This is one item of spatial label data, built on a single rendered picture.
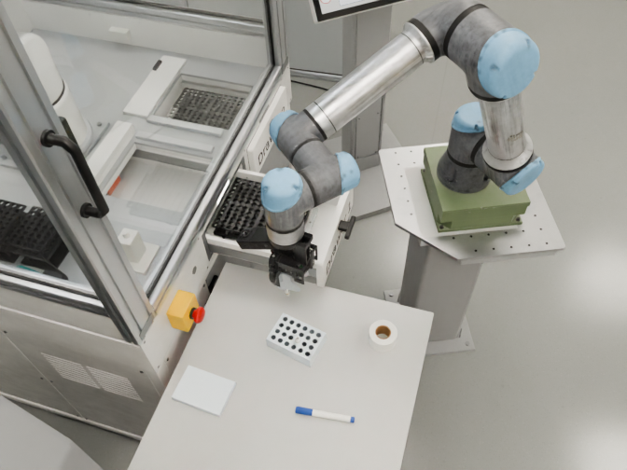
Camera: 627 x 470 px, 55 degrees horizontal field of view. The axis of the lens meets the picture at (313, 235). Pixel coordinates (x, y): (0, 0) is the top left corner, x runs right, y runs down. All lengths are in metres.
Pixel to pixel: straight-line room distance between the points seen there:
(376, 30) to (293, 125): 1.22
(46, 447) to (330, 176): 0.67
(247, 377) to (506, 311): 1.32
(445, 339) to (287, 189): 1.45
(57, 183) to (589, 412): 1.98
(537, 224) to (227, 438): 1.03
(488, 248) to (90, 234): 1.07
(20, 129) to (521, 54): 0.83
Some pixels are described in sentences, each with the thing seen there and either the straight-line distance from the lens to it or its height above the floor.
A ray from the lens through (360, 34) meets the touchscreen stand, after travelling 2.35.
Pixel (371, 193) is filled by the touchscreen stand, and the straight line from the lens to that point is 2.77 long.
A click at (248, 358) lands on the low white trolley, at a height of 0.76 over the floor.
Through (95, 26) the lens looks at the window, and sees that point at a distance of 1.06.
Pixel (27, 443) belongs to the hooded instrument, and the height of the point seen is 1.55.
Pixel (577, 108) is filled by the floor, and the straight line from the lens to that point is 3.44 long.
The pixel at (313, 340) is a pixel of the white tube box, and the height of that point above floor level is 0.79.
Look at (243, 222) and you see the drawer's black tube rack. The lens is 1.59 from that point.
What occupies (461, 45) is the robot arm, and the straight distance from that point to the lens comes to 1.21.
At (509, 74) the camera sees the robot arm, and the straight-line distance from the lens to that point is 1.19.
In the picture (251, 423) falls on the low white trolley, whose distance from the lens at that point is 1.46.
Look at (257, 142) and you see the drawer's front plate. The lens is 1.73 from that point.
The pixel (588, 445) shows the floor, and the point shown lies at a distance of 2.40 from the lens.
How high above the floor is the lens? 2.13
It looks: 53 degrees down
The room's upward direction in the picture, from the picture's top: 3 degrees counter-clockwise
